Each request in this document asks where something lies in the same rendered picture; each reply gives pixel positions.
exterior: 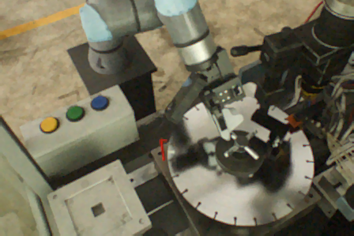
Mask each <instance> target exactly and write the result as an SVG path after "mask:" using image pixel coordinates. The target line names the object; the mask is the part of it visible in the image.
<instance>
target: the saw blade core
mask: <svg viewBox="0 0 354 236"><path fill-rule="evenodd" d="M257 102H258V101H257V100H256V99H255V98H252V97H245V98H243V101H241V100H240V101H237V102H236V101H235V102H234V103H230V104H229V105H226V106H224V107H227V108H235V109H236V113H237V114H242V115H243V121H242V122H241V123H239V125H238V126H236V127H235V128H234V129H233V130H243V131H246V132H248V133H251V132H252V131H253V130H255V129H256V130H257V131H258V133H256V134H255V137H257V138H258V139H259V140H260V142H261V143H262V146H263V148H264V152H265V155H264V159H263V160H262V164H261V166H260V167H259V168H258V169H257V170H256V171H254V172H253V173H250V174H246V175H237V174H233V173H229V172H228V171H226V170H225V169H224V168H222V167H221V166H220V164H219V163H218V162H217V159H216V156H215V146H216V143H217V141H218V139H219V137H221V135H220V134H219V132H218V131H217V128H216V127H215V125H214V124H213V121H212V119H210V116H209V115H208V112H207V110H206V109H205V106H204V105H203V103H199V104H198V105H197V106H196V108H195V107H194V108H192V109H190V110H189V111H188V112H186V114H185V115H183V117H182V119H181V120H180V121H179V123H177V125H176V126H175V129H173V131H172V134H171V139H170V140H169V144H175V145H168V151H175V153H168V160H173V159H175V161H168V166H169V169H170V173H171V176H172V177H174V178H172V179H173V181H174V182H175V185H176V186H177V189H178V190H179V192H180V193H183V192H184V191H186V189H187V190H188V191H187V192H185V193H183V194H182V195H183V197H185V198H186V200H187V201H188V202H189V203H190V204H192V205H193V207H197V206H198V203H199V202H201V204H199V206H198V208H197V210H199V211H200V212H201V213H203V214H204V215H207V216H208V217H211V218H212V219H213V218H214V216H215V214H216V213H215V212H218V215H216V218H215V220H218V221H220V222H223V223H226V224H233V225H234V222H235V220H234V217H236V225H238V226H255V221H254V218H256V223H257V225H263V224H266V223H271V222H273V221H276V219H277V220H278V219H281V218H283V216H286V215H287V214H289V213H290V212H292V209H293V210H295V208H297V206H298V205H299V203H301V202H302V200H303V198H304V197H305V196H306V194H307V192H308V190H309V188H310V186H311V182H312V180H311V179H313V173H314V163H310V162H308V163H307V161H311V162H314V160H313V156H312V151H311V147H310V146H305V147H303V145H309V142H308V140H307V138H306V136H304V133H303V131H302V130H301V128H300V127H299V126H297V127H295V128H294V127H293V126H292V125H291V124H290V122H288V120H285V119H286V118H287V117H288V115H286V113H284V112H283V111H281V110H280V109H279V108H277V107H276V108H274V107H275V106H270V109H269V113H268V114H269V115H271V116H272V117H275V118H276V119H278V120H280V121H281V122H283V123H285V124H288V125H289V126H291V128H290V131H289V132H288V134H287V135H286V136H285V138H284V139H283V141H282V142H277V143H275V144H272V143H271V141H270V140H269V133H270V131H269V130H267V129H266V128H263V127H262V126H261V125H258V124H256V123H254V122H252V121H251V120H250V118H251V115H252V114H253V113H254V111H256V109H257V108H258V109H259V104H257ZM197 108H198V109H199V111H198V110H197ZM273 108H274V109H273ZM272 109H273V111H272ZM184 117H185V118H184ZM186 118H188V120H186ZM176 129H177V130H179V132H178V131H177V130H176ZM300 130H301V131H300ZM296 131H298V132H297V133H296ZM177 174H178V175H179V177H175V176H177ZM305 177H308V178H310V179H308V178H305ZM299 191H300V192H301V193H302V194H301V193H299ZM304 195H305V196H304ZM287 204H290V207H291V208H292V209H291V208H290V207H289V206H287ZM272 213H273V214H274V216H275V217H276V219H275V218H274V216H273V215H272Z"/></svg>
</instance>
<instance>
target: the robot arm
mask: <svg viewBox="0 0 354 236"><path fill-rule="evenodd" d="M85 1H86V4H85V6H82V7H81V8H80V9H79V14H80V16H81V25H82V28H83V29H84V30H85V34H86V36H87V40H88V43H89V53H88V60H89V64H90V66H91V67H92V68H93V69H94V70H95V71H96V72H97V73H101V74H105V75H111V74H115V73H119V72H121V71H122V70H124V69H126V67H127V66H128V65H129V64H130V62H131V59H132V54H131V51H130V47H128V44H126V41H125V40H124V39H123V37H128V36H132V35H137V34H139V33H144V32H147V31H155V29H158V28H161V27H162V26H166V29H167V30H168V33H169V35H170V36H171V39H172V42H173V43H174V44H175V49H176V50H177V52H178V54H179V57H180V58H181V60H182V63H183V64H184V66H185V67H186V70H187V71H190V72H192V73H190V75H189V77H188V78H187V79H186V81H185V82H184V83H183V85H182V87H181V88H180V89H179V91H178V92H177V94H176V95H175V97H174V98H173V99H172V101H171V102H170V103H169V104H168V106H167V107H166V110H164V113H165V114H166V117H167V118H168V120H169V121H172V122H173V123H176V124H177V123H179V121H180V120H181V119H182V117H183V115H184V114H185V113H186V112H187V110H188V108H190V106H191V105H192V103H193V101H194V100H195V99H196V98H197V97H198V96H199V98H200V100H201V101H202V103H203V105H204V106H205V109H206V110H207V112H208V115H209V116H210V119H212V121H213V124H214V125H215V127H216V128H217V131H218V132H219V134H220V135H221V136H222V137H223V138H224V139H226V140H230V132H231V131H232V130H233V129H234V128H235V127H236V126H238V125H239V123H241V122H242V121H243V115H242V114H237V113H236V109H235V108H227V107H224V106H226V105H229V104H230V103H234V102H235V101H236V102H237V101H240V100H241V99H243V98H245V97H246V94H245V92H244V90H243V86H242V85H241V81H240V79H239V76H237V75H236V74H235V71H234V69H233V68H232V64H231V62H230V59H229V57H228V53H227V51H226V48H224V49H223V48H222V47H221V46H220V45H218V46H216V45H215V42H214V40H213V36H212V35H211V33H210V30H209V28H208V24H207V23H206V19H205V17H204V13H203V12H202V10H201V6H200V5H199V1H198V0H85ZM197 71H199V73H198V72H197ZM233 77H234V78H233ZM236 84H239V86H240V87H241V91H242V93H241V94H240V95H238V94H239V93H240V90H239V89H238V88H236V87H235V86H236Z"/></svg>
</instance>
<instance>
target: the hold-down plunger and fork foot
mask: <svg viewBox="0 0 354 236"><path fill-rule="evenodd" d="M269 109H270V107H267V108H261V106H259V109H258V108H257V109H256V111H254V113H253V114H252V115H251V118H250V120H251V121H252V122H254V123H256V124H258V125H261V126H262V127H263V128H266V129H267V130H269V131H270V133H269V140H270V141H271V143H272V144H275V142H276V139H277V135H278V137H279V138H280V142H282V141H283V139H284V138H285V136H286V135H287V134H288V132H289V131H290V128H291V126H289V125H288V124H285V123H283V122H281V121H280V120H278V119H276V118H275V117H272V116H271V115H269V114H268V113H269Z"/></svg>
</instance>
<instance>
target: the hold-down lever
mask: <svg viewBox="0 0 354 236"><path fill-rule="evenodd" d="M261 49H262V44H260V45H256V46H246V45H242V46H236V47H232V48H231V49H230V55H231V56H232V57H233V58H238V57H241V56H244V55H248V53H253V52H257V51H260V50H261Z"/></svg>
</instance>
